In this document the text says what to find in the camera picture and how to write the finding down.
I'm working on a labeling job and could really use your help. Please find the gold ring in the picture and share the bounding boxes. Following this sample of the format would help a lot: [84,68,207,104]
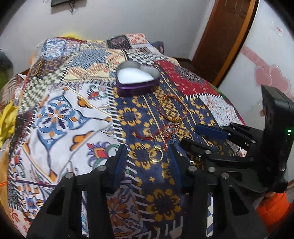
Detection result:
[148,145,164,163]

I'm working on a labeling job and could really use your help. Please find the orange sleeve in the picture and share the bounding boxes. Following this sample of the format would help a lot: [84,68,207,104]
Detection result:
[256,192,293,235]

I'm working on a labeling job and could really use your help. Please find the white sliding door hearts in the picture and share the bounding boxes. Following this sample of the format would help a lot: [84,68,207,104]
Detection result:
[219,1,293,129]

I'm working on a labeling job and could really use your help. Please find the colourful patchwork bedspread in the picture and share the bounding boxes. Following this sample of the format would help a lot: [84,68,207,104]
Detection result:
[7,33,245,238]

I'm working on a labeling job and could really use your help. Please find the purple heart-shaped tin box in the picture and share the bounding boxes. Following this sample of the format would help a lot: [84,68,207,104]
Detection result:
[116,61,160,97]

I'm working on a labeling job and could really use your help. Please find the yellow blanket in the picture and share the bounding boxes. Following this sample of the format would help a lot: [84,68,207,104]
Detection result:
[0,100,18,147]

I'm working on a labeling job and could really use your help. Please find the brown wooden room door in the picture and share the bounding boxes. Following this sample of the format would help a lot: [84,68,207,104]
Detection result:
[192,0,258,87]

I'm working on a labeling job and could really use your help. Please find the dark blue bag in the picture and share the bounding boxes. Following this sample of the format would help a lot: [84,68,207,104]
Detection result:
[151,41,164,54]

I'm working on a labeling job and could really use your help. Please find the striped patterned quilt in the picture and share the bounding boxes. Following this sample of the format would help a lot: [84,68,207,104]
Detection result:
[1,74,27,110]

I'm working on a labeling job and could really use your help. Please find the green patterned bag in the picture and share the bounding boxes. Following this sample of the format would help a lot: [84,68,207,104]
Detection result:
[0,68,8,90]

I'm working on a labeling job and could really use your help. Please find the yellow curved tube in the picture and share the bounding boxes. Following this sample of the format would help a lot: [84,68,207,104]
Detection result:
[61,32,83,41]

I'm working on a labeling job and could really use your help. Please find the red string bracelet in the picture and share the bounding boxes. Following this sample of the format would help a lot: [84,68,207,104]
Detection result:
[134,122,180,152]

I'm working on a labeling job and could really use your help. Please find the red braided bracelet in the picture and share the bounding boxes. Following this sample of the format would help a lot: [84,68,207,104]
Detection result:
[157,93,189,122]

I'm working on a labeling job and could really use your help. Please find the small black wall monitor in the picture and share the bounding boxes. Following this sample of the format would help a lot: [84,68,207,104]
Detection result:
[51,0,71,7]

